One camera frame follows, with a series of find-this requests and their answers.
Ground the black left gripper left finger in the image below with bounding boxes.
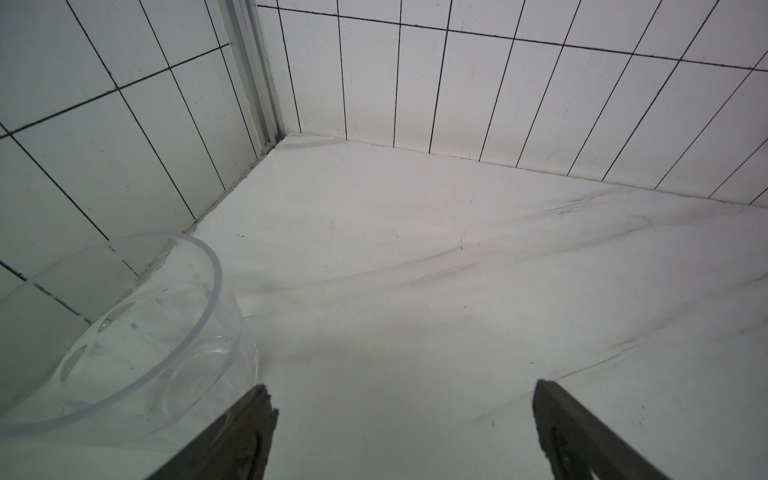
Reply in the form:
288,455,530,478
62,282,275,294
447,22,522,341
150,384,279,480

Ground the clear plastic cup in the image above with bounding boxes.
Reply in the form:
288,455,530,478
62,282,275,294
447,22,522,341
1,232,258,449

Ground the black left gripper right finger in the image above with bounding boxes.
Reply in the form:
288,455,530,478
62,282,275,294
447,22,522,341
532,379,667,480

